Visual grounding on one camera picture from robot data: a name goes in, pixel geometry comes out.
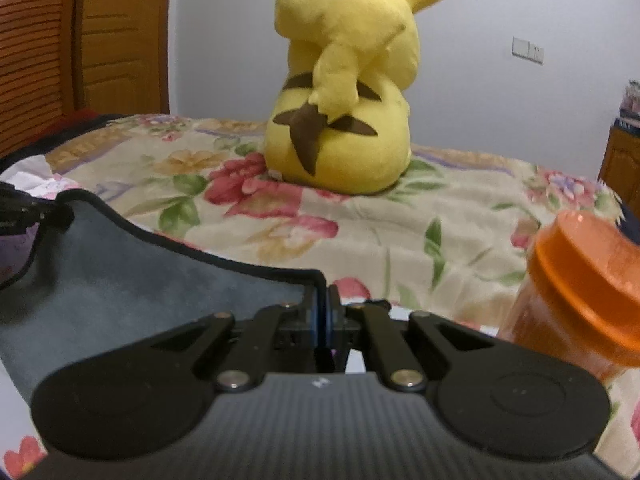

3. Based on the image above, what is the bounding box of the wooden cabinet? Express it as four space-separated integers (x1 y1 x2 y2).
597 125 640 207

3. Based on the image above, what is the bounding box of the floral blanket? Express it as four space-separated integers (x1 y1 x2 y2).
0 114 640 479

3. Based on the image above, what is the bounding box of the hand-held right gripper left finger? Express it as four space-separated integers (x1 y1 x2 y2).
149 274 325 393

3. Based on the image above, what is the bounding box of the white wall switch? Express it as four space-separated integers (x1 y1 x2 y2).
511 36 545 65

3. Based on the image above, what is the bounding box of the grey towel with black edging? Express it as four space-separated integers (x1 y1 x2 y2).
0 188 326 412

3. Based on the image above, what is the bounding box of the orange plastic jar with lid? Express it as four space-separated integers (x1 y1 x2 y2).
497 210 640 387

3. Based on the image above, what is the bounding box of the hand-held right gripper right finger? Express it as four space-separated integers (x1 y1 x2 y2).
325 284 497 394

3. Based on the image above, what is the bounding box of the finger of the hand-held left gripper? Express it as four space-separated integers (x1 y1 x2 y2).
0 183 75 235

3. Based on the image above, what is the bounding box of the stack of books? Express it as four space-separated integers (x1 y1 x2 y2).
617 79 640 134

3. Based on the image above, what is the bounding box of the yellow plush toy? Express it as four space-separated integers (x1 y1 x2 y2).
263 0 463 196

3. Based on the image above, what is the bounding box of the wooden wardrobe door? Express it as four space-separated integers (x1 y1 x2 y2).
0 0 174 161

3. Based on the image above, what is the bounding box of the white patterned cloth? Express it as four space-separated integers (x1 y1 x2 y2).
0 154 82 200

